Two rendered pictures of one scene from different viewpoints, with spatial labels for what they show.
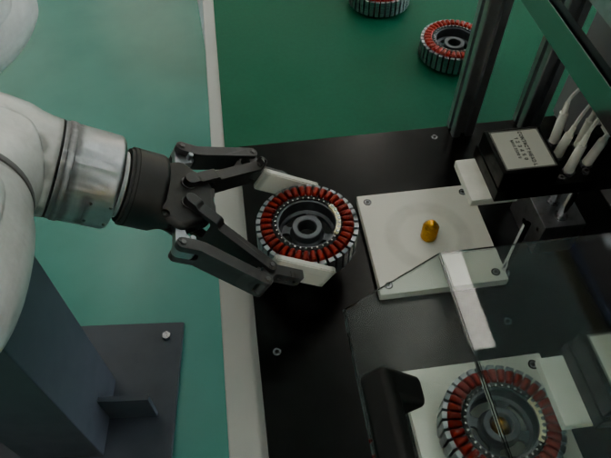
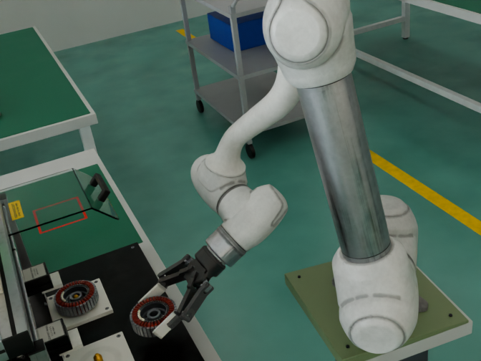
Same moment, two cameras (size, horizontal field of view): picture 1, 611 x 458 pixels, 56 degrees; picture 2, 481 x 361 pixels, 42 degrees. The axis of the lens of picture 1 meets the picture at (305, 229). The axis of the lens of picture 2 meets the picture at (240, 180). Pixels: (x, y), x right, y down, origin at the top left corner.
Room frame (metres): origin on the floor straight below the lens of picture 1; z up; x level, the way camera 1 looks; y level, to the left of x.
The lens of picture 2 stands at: (1.56, -0.01, 1.84)
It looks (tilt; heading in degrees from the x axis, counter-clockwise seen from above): 30 degrees down; 167
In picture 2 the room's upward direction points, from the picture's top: 8 degrees counter-clockwise
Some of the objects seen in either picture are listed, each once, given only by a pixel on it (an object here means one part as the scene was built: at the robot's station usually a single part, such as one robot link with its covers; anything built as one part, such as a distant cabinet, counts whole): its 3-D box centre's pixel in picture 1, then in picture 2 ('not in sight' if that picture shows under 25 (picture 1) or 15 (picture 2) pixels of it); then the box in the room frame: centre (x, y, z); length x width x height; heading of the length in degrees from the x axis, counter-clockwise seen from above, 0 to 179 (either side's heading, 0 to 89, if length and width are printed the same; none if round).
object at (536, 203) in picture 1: (545, 214); not in sight; (0.44, -0.29, 0.80); 0.08 x 0.05 x 0.06; 8
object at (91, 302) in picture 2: not in sight; (76, 297); (0.18, -0.18, 0.80); 0.11 x 0.11 x 0.04
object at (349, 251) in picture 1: (306, 231); (154, 316); (0.39, 0.00, 0.84); 0.11 x 0.11 x 0.04
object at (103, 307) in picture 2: not in sight; (79, 304); (0.18, -0.18, 0.78); 0.15 x 0.15 x 0.01; 8
